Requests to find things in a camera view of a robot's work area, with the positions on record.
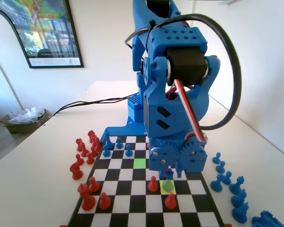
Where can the clear plastic wrap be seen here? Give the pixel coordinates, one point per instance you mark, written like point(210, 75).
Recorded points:
point(23, 116)

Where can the cardboard box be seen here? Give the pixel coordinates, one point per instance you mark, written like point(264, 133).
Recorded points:
point(21, 127)

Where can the black framed poster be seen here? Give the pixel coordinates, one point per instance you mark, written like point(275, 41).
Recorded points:
point(49, 35)

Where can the red bishop chess piece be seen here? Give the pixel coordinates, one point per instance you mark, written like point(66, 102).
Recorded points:
point(97, 144)
point(93, 140)

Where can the red queen chess piece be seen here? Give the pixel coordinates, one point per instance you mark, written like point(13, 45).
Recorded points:
point(148, 145)

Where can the blue queen chess piece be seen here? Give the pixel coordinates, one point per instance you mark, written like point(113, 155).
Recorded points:
point(167, 186)

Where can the black white chessboard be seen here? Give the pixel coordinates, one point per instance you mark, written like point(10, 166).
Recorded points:
point(132, 201)

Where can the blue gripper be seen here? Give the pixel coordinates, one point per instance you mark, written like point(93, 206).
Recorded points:
point(177, 158)

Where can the blue plastic chess rook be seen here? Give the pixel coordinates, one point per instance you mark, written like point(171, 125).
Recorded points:
point(267, 220)

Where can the blue king piece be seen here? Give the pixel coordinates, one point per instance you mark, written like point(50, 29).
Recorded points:
point(108, 138)

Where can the large red piece board edge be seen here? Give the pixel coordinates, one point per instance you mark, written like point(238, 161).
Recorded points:
point(86, 199)

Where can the blue knight chess piece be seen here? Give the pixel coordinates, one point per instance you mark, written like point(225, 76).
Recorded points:
point(241, 214)
point(239, 199)

